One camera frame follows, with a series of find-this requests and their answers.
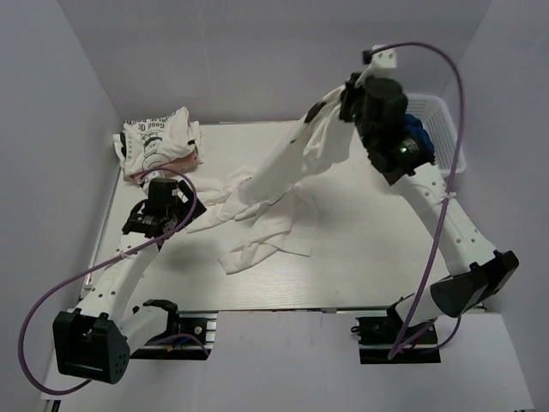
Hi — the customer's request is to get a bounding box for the white t-shirt with tag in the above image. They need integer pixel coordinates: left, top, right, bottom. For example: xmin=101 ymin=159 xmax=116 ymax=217
xmin=218 ymin=86 xmax=354 ymax=222

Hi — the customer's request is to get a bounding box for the white logo t-shirt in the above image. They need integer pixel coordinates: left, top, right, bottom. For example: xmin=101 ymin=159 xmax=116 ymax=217
xmin=186 ymin=166 xmax=318 ymax=275

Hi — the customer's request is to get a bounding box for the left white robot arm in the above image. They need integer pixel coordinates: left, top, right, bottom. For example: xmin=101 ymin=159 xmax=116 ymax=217
xmin=52 ymin=178 xmax=206 ymax=384

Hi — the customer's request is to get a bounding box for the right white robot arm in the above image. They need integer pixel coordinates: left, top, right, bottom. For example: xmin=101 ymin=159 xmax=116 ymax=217
xmin=340 ymin=73 xmax=519 ymax=342

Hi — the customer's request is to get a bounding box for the blue t-shirt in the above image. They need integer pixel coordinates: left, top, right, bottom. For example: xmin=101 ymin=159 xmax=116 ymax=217
xmin=404 ymin=113 xmax=435 ymax=163

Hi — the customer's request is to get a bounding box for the white plastic basket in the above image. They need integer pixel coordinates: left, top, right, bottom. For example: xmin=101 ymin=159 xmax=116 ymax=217
xmin=406 ymin=94 xmax=457 ymax=179

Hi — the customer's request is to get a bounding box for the folded printed white t-shirt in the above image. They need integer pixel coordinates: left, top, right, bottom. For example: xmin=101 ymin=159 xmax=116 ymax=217
xmin=112 ymin=106 xmax=202 ymax=175

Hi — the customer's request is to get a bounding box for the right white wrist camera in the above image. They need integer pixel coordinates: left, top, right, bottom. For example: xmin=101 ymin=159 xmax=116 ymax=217
xmin=361 ymin=45 xmax=397 ymax=79

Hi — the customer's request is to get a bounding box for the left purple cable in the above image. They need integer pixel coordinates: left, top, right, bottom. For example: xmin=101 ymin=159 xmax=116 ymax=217
xmin=17 ymin=167 xmax=199 ymax=394

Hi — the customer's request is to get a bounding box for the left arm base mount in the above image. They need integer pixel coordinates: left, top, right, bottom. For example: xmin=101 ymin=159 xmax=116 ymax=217
xmin=130 ymin=300 xmax=217 ymax=361

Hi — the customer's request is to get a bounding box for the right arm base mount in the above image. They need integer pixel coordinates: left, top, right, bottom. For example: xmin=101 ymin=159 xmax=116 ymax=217
xmin=351 ymin=316 xmax=441 ymax=365

